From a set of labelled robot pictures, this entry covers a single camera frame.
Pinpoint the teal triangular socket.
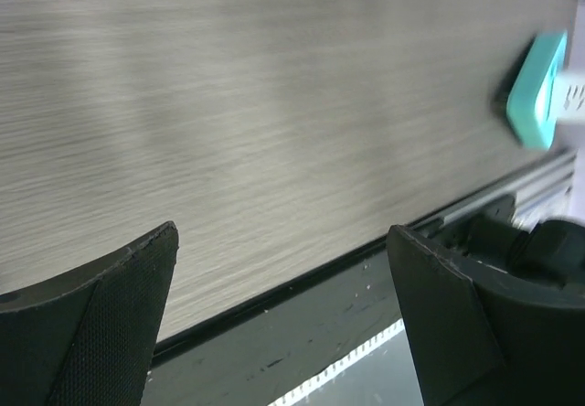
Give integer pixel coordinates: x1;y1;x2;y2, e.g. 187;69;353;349
491;31;568;151

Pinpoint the aluminium frame rail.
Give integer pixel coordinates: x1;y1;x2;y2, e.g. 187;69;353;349
438;147;578;224

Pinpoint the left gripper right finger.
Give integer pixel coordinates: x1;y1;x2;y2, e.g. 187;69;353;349
387;225;584;405

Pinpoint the white slotted cable duct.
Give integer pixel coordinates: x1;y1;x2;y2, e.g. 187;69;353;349
269;318;405;406

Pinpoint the white cube plug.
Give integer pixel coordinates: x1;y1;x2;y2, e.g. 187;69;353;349
549;69;585;124

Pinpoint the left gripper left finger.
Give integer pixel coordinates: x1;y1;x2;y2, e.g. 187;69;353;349
1;221;179;405

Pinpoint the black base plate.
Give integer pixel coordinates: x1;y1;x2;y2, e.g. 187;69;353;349
143;238;400;405

